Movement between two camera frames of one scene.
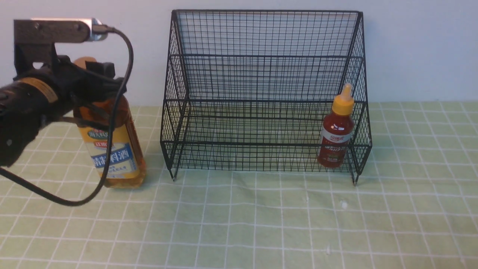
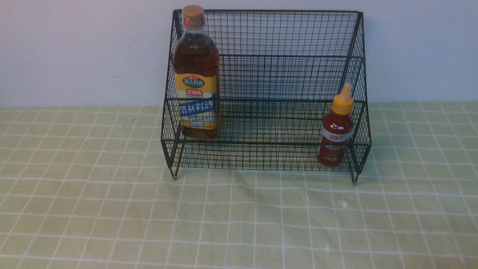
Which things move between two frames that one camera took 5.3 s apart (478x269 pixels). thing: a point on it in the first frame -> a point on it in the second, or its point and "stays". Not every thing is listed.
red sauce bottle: [335, 136] stays
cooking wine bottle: [127, 166] -> [196, 61]
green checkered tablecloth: [415, 206] stays
